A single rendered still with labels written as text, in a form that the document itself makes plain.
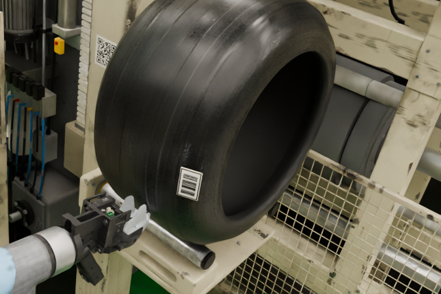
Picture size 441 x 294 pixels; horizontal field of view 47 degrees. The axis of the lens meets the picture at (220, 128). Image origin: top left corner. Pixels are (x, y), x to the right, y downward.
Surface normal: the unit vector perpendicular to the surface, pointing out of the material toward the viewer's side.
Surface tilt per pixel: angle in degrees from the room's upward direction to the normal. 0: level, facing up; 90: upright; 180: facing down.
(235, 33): 35
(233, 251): 0
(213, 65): 49
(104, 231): 83
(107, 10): 90
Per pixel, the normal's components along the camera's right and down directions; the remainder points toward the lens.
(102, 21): -0.60, 0.29
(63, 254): 0.80, -0.06
